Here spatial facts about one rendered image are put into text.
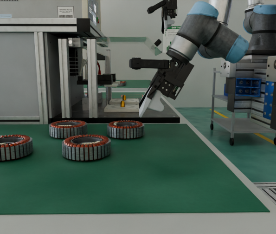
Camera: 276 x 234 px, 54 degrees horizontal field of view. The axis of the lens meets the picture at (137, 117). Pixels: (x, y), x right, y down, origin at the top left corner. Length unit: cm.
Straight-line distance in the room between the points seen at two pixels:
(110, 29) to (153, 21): 102
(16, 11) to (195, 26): 71
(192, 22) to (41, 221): 60
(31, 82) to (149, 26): 566
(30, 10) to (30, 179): 78
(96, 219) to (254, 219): 21
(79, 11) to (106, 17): 549
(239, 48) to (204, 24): 12
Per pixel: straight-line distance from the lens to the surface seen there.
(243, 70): 150
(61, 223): 40
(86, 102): 117
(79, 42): 107
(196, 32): 78
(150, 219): 39
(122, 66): 651
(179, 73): 78
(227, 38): 80
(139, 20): 659
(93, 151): 60
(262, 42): 153
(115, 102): 136
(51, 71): 104
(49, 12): 116
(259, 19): 156
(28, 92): 105
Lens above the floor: 95
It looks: 10 degrees down
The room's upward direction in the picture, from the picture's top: straight up
